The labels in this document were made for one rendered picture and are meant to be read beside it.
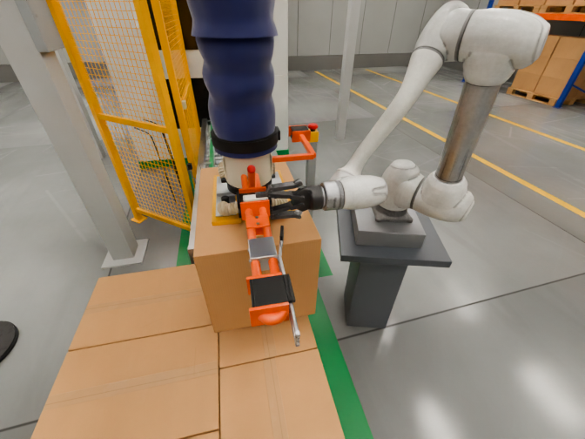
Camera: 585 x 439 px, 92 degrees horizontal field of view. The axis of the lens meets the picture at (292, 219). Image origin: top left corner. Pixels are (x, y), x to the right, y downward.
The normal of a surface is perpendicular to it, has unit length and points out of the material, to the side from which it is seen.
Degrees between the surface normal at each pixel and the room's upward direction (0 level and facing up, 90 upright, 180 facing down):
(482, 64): 106
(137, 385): 0
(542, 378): 0
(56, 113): 90
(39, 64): 90
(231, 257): 90
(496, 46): 97
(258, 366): 0
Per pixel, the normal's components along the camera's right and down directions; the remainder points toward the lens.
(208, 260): 0.22, 0.59
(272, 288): 0.00, -0.80
